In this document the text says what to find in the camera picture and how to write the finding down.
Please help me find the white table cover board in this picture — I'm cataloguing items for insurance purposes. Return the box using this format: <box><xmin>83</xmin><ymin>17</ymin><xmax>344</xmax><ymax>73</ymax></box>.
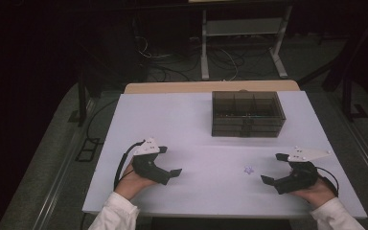
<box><xmin>81</xmin><ymin>90</ymin><xmax>368</xmax><ymax>219</ymax></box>

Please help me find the left hand-held gripper black cable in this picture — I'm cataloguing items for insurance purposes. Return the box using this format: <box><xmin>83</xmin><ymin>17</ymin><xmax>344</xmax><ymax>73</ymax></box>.
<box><xmin>113</xmin><ymin>140</ymin><xmax>147</xmax><ymax>191</ymax></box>

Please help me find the black metal stand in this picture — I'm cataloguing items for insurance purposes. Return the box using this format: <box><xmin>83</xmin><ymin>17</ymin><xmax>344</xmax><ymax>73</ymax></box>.
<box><xmin>341</xmin><ymin>63</ymin><xmax>368</xmax><ymax>123</ymax></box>
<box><xmin>68</xmin><ymin>63</ymin><xmax>104</xmax><ymax>127</ymax></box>

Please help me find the white floor cable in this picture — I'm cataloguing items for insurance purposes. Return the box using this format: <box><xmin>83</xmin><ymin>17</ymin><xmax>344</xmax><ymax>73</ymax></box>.
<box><xmin>135</xmin><ymin>34</ymin><xmax>173</xmax><ymax>60</ymax></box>

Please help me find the person's right hand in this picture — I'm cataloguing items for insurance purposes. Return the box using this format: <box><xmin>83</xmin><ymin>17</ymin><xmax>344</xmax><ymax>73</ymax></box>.
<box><xmin>288</xmin><ymin>177</ymin><xmax>336</xmax><ymax>210</ymax></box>

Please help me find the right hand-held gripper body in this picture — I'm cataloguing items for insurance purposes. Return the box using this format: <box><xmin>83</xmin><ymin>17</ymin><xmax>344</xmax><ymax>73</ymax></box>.
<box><xmin>274</xmin><ymin>147</ymin><xmax>333</xmax><ymax>196</ymax></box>

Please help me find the hand-held gripper black cable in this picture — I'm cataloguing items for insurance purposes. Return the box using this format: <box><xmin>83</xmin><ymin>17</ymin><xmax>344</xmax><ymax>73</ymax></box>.
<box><xmin>113</xmin><ymin>140</ymin><xmax>147</xmax><ymax>191</ymax></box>
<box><xmin>315</xmin><ymin>166</ymin><xmax>339</xmax><ymax>197</ymax></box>

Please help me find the grey metal table frame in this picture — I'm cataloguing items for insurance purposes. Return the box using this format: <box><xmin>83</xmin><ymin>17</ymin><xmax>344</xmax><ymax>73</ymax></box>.
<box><xmin>200</xmin><ymin>4</ymin><xmax>293</xmax><ymax>81</ymax></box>

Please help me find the black floor cable bundle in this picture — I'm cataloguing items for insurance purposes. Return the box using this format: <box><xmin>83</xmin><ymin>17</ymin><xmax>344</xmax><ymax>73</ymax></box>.
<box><xmin>147</xmin><ymin>47</ymin><xmax>202</xmax><ymax>82</ymax></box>

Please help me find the dark transparent drawer box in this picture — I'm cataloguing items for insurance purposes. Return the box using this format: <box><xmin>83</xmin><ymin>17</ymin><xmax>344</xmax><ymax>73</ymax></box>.
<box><xmin>211</xmin><ymin>90</ymin><xmax>287</xmax><ymax>138</ymax></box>

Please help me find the right hand-held gripper black cable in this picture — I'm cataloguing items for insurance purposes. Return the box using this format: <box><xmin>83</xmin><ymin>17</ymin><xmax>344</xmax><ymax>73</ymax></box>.
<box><xmin>315</xmin><ymin>166</ymin><xmax>339</xmax><ymax>197</ymax></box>

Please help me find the person's left hand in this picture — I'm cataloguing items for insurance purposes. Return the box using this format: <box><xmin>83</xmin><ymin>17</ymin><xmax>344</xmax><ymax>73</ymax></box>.
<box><xmin>114</xmin><ymin>161</ymin><xmax>158</xmax><ymax>201</ymax></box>

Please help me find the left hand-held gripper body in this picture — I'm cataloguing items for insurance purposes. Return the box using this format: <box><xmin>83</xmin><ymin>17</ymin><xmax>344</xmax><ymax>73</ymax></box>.
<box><xmin>131</xmin><ymin>137</ymin><xmax>171</xmax><ymax>186</ymax></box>

